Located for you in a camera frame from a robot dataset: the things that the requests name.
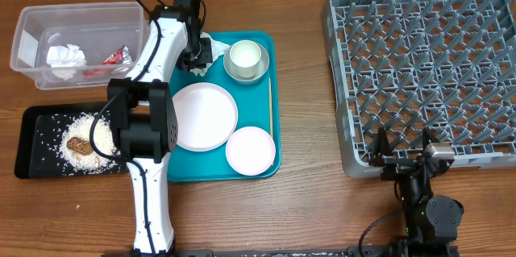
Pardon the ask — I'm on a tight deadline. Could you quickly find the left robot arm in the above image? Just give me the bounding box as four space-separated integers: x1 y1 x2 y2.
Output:
104 0 215 256

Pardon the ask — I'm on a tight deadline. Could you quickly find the black plastic tray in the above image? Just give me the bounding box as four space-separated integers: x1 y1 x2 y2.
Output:
15 102 127 179

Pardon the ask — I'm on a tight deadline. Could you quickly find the grey saucer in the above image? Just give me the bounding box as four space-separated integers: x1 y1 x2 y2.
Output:
223 43 269 85

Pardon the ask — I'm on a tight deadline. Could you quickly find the teal serving tray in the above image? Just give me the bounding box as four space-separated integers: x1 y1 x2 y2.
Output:
167 31 281 182

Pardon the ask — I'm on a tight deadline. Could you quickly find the small white plate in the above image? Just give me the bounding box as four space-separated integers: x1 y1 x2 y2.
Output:
226 126 276 176

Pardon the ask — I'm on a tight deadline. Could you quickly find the white napkin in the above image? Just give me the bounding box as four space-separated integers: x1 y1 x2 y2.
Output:
191 32 230 77

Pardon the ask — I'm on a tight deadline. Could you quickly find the small white tissue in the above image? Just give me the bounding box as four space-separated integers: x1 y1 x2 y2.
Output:
47 44 86 81

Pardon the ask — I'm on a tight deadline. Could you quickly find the grey dishwasher rack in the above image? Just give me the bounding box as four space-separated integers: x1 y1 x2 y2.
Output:
322 0 515 178

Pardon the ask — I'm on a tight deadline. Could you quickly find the large white plate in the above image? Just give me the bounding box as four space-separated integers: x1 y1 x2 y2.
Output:
173 82 239 152

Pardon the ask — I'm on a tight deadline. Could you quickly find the brown cookie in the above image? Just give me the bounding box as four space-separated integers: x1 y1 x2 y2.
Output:
66 137 94 155

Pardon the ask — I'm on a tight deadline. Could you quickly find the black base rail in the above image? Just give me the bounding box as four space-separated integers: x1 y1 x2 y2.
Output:
100 247 392 257

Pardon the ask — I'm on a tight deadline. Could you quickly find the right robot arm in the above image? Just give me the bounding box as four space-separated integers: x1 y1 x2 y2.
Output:
358 127 464 257

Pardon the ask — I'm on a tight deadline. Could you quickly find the clear plastic bin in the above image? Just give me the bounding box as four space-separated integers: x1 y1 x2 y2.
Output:
10 2 149 90

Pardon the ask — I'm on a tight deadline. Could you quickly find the white rice pile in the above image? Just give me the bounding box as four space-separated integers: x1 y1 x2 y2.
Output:
33 112 123 176

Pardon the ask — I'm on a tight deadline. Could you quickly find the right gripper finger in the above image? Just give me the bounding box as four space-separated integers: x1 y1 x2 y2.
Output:
372 126 392 160
422 127 439 156

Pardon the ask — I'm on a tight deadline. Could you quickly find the red snack wrapper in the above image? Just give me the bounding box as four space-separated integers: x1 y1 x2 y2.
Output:
83 45 134 79

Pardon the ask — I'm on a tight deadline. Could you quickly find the wooden chopstick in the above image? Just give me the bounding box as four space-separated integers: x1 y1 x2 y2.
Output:
268 78 273 138

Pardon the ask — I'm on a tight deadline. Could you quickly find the white cup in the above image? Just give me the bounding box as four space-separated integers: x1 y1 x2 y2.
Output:
230 40 262 78

